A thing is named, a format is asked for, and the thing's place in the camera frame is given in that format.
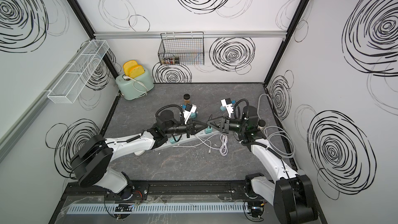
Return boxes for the mint green toaster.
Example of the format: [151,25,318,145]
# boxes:
[116,68,154,100]

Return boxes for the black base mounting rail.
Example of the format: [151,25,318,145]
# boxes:
[61,180,257,201]

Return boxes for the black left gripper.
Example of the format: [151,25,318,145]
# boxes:
[164,119,207,140]

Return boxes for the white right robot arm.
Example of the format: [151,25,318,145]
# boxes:
[207,106,318,224]

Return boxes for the black wire wall basket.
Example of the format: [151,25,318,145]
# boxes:
[158,32,205,65]

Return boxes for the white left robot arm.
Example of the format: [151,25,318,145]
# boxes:
[69,105,208,199]

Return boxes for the white charging cable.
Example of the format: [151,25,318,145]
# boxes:
[172,133,229,157]

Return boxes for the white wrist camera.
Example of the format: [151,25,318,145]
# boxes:
[183,103,197,124]
[221,98,234,118]

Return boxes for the white wire wall shelf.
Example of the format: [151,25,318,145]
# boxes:
[47,40,110,104]

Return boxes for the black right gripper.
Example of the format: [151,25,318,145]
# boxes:
[208,115,248,134]

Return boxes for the rear yellow toast slice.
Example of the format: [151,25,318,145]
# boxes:
[123,60,138,76]

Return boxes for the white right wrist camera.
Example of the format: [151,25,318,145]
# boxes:
[221,98,234,118]

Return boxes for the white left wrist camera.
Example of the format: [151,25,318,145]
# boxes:
[183,103,197,124]

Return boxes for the front yellow toast slice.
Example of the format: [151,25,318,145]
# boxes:
[128,65,145,79]

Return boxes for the clear jar black lid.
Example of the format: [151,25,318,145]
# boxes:
[258,119,266,130]

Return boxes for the yellow toast slice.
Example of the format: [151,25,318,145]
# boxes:
[128,65,145,79]
[123,60,138,76]

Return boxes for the brown spice bottle black lid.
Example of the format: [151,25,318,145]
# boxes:
[183,93,191,105]

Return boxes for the white slotted cable duct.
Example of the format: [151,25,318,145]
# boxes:
[66,202,248,215]

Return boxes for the white power strip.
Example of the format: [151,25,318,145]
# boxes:
[154,131,220,150]

